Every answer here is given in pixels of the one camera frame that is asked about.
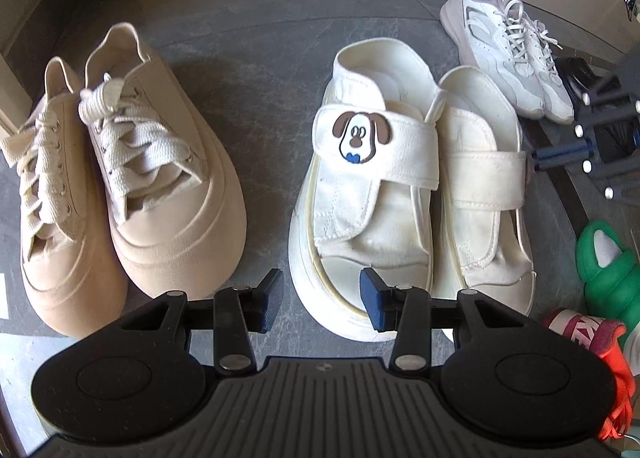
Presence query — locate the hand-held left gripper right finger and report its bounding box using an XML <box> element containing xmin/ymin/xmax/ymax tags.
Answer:
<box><xmin>360</xmin><ymin>267</ymin><xmax>526</xmax><ymax>374</ymax></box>

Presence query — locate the person's socked foot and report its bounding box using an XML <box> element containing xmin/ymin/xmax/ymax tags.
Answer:
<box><xmin>590</xmin><ymin>230</ymin><xmax>626</xmax><ymax>264</ymax></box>

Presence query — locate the green slipper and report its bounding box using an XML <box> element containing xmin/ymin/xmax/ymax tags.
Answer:
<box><xmin>575</xmin><ymin>219</ymin><xmax>640</xmax><ymax>339</ymax></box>

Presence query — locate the white dog-print strap sandal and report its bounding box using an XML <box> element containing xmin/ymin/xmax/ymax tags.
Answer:
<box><xmin>427</xmin><ymin>65</ymin><xmax>537</xmax><ymax>344</ymax></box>
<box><xmin>289</xmin><ymin>42</ymin><xmax>441</xmax><ymax>343</ymax></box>

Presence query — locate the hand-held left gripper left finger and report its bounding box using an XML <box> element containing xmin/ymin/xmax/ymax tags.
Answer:
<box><xmin>116</xmin><ymin>268</ymin><xmax>285</xmax><ymax>374</ymax></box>

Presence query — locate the white mesh sneaker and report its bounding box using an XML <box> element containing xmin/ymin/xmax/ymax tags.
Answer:
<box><xmin>492</xmin><ymin>0</ymin><xmax>576</xmax><ymax>125</ymax></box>
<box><xmin>440</xmin><ymin>0</ymin><xmax>546</xmax><ymax>119</ymax></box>

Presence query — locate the beige canvas lace-up shoe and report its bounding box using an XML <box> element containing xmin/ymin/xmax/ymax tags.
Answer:
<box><xmin>79</xmin><ymin>23</ymin><xmax>247</xmax><ymax>300</ymax></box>
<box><xmin>0</xmin><ymin>58</ymin><xmax>130</xmax><ymax>337</ymax></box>

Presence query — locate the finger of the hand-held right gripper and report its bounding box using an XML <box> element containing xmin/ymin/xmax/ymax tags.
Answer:
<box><xmin>532</xmin><ymin>138</ymin><xmax>640</xmax><ymax>209</ymax></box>
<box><xmin>574</xmin><ymin>50</ymin><xmax>640</xmax><ymax>139</ymax></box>

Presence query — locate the black leather lace-up shoe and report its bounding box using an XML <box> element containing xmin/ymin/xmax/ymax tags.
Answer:
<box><xmin>552</xmin><ymin>55</ymin><xmax>636</xmax><ymax>166</ymax></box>

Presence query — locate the coral red sneaker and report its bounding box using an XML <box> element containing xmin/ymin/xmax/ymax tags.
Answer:
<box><xmin>544</xmin><ymin>308</ymin><xmax>640</xmax><ymax>441</ymax></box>

